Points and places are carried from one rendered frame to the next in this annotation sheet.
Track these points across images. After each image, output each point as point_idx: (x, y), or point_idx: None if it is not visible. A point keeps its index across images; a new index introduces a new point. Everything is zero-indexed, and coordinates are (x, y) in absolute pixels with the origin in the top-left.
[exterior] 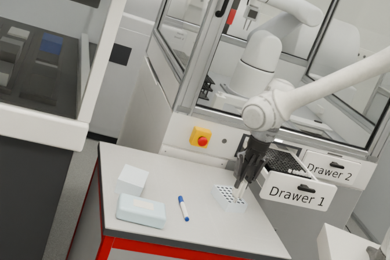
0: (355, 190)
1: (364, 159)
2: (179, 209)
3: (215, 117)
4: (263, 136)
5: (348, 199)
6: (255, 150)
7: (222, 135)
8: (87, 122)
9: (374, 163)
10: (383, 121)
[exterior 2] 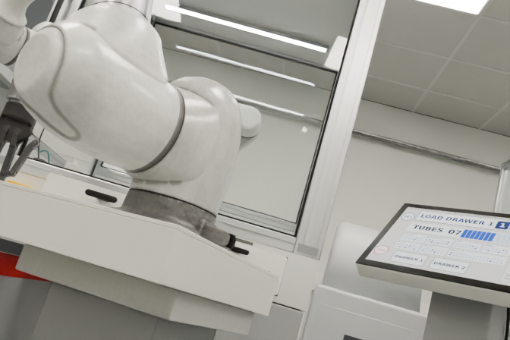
0: (289, 310)
1: (292, 250)
2: None
3: (45, 172)
4: (14, 89)
5: (280, 328)
6: (4, 114)
7: None
8: None
9: (312, 259)
10: (310, 187)
